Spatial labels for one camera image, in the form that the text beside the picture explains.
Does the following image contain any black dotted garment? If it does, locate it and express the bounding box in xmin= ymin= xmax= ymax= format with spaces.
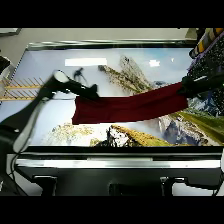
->
xmin=185 ymin=35 xmax=224 ymax=118

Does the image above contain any red T-shirt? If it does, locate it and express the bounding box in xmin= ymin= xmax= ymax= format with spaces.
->
xmin=71 ymin=81 xmax=190 ymax=126

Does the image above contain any silver frame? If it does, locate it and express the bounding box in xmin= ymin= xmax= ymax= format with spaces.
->
xmin=13 ymin=151 xmax=224 ymax=197

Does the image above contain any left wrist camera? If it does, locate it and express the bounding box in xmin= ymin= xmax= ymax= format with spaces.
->
xmin=73 ymin=66 xmax=88 ymax=84

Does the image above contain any yellow black striped garment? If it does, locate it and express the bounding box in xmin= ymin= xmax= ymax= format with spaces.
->
xmin=188 ymin=27 xmax=224 ymax=60

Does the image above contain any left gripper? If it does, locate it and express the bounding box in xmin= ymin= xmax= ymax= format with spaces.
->
xmin=75 ymin=83 xmax=100 ymax=101

